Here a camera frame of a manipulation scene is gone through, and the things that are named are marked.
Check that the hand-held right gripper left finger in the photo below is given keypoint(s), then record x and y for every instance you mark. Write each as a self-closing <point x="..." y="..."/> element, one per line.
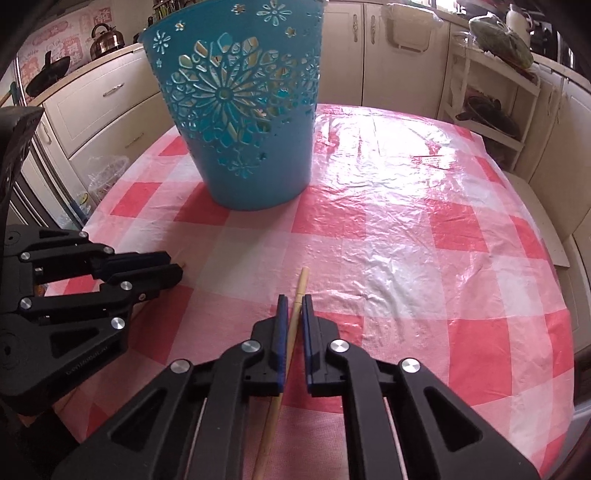
<point x="280" y="344"/>

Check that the teal floral cutout plastic basket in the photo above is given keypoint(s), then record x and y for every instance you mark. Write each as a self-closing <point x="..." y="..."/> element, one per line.
<point x="258" y="175"/>

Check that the wooden chopstick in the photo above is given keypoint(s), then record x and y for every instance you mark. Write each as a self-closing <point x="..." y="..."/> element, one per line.
<point x="296" y="314"/>

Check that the wall utensil rack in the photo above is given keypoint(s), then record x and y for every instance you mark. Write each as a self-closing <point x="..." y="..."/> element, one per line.
<point x="166" y="7"/>

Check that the white hanging door bin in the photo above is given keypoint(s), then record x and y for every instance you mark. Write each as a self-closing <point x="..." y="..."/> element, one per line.
<point x="413" y="27"/>

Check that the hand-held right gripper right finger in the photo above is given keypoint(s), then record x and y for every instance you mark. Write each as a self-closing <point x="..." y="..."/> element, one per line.
<point x="308" y="344"/>

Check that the cream long door cabinet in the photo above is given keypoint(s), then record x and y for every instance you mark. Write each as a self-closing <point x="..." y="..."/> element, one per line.
<point x="346" y="55"/>

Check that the beige board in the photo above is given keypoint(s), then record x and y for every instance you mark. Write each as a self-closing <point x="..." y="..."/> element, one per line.
<point x="540" y="217"/>

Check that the black wok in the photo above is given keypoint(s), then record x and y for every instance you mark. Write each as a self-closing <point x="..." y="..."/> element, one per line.
<point x="48" y="73"/>

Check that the cream two-drawer cabinet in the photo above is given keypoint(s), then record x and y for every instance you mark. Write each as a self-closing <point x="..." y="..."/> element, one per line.
<point x="101" y="117"/>

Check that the white tiered rack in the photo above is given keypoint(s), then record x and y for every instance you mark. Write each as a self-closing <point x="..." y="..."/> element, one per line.
<point x="526" y="92"/>

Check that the pink patterned wall sticker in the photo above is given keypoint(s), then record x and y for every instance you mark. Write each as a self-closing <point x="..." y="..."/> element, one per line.
<point x="60" y="32"/>

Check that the white thermos jug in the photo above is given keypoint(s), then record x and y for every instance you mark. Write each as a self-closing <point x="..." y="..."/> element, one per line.
<point x="517" y="19"/>

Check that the metal bowl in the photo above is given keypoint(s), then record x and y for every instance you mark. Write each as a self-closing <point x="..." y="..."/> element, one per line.
<point x="489" y="116"/>

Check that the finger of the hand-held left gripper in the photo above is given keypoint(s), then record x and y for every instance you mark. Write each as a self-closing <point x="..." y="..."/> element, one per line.
<point x="138" y="263"/>
<point x="147" y="281"/>

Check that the waste bin with plastic bag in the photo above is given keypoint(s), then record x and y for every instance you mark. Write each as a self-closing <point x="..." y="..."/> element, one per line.
<point x="104" y="177"/>

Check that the metal whistling kettle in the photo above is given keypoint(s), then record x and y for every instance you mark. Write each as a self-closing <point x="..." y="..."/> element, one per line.
<point x="106" y="42"/>

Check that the bag of green vegetables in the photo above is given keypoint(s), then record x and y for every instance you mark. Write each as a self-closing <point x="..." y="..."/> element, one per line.
<point x="501" y="38"/>

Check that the red checked plastic tablecloth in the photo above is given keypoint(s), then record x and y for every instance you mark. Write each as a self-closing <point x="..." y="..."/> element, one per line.
<point x="415" y="230"/>

